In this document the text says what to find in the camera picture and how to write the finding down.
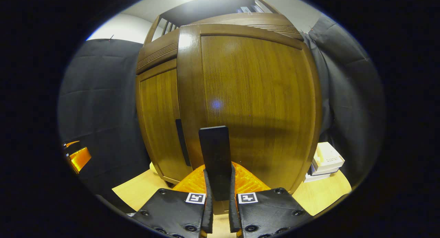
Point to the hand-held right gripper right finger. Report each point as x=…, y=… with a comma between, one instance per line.
x=233, y=214

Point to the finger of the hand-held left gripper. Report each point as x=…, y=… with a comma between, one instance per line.
x=79, y=159

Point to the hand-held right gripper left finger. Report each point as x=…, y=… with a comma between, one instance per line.
x=208, y=214

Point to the wooden cabinet door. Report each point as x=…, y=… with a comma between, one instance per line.
x=257, y=93
x=158, y=121

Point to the wooden double-door shoe cabinet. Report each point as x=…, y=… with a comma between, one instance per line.
x=206, y=7

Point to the black backdrop cloth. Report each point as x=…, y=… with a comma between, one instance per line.
x=96, y=93

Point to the grey book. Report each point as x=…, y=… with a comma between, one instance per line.
x=245, y=9

